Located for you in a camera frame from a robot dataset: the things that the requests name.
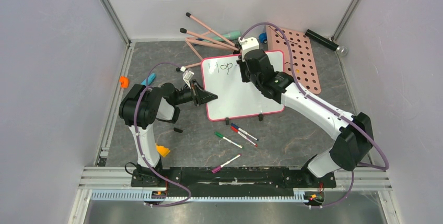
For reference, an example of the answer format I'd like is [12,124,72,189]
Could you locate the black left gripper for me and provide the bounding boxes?
[173,79,218,106]

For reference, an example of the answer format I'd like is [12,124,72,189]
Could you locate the pink framed whiteboard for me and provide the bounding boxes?
[201,55,284,121]

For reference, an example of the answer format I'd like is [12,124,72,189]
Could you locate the black marker cap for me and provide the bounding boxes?
[173,127,183,133]

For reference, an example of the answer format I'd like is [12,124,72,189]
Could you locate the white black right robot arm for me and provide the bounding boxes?
[237,49,373,186]

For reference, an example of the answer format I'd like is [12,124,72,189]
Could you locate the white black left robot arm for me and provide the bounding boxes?
[119,79,218,186]

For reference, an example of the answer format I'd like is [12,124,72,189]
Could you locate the green whiteboard marker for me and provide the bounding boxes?
[214,132,243,149]

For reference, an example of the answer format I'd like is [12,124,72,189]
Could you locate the blue whiteboard marker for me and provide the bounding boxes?
[230,123,259,141]

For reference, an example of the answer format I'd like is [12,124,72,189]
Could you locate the red whiteboard marker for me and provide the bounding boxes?
[230,126,258,147]

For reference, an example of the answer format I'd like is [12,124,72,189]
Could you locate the purple whiteboard marker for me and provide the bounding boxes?
[211,154,242,174]

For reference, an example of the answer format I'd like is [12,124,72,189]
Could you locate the blue toy car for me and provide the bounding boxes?
[259,32,267,44]

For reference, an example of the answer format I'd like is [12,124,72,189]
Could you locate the pink easel legs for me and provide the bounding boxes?
[179,12,241,68]

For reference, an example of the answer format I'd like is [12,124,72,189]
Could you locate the teal green toy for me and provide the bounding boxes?
[196,31,241,42]

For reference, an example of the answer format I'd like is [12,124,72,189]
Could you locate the pink perforated board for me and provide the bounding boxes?
[265,26,321,95]

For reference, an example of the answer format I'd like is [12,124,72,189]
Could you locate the blue toy marker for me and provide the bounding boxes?
[141,73,156,86]

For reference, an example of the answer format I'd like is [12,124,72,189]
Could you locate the yellow orange wedge block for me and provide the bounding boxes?
[156,144,171,158]

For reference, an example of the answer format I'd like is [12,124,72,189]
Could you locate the orange plastic piece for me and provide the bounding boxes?
[119,76,130,89]

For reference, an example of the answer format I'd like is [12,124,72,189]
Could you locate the black flashlight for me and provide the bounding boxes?
[305,29,348,56]

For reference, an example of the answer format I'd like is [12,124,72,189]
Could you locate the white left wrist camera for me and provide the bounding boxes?
[179,66,194,87]

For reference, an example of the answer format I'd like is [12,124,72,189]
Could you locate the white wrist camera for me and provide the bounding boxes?
[238,37,260,61]
[179,66,194,87]

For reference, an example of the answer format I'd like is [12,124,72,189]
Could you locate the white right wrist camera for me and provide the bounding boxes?
[238,37,260,61]

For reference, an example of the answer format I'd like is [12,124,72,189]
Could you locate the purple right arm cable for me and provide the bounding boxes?
[240,22,390,208]

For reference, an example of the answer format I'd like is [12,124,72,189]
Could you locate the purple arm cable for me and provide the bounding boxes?
[133,63,193,208]
[240,22,390,208]

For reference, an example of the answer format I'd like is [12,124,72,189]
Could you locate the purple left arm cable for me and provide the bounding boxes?
[133,63,193,208]

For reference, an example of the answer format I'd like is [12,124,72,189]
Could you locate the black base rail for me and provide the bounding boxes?
[131,167,336,197]

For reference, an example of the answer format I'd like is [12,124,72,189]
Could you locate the white cable comb strip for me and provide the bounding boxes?
[90,189,307,203]

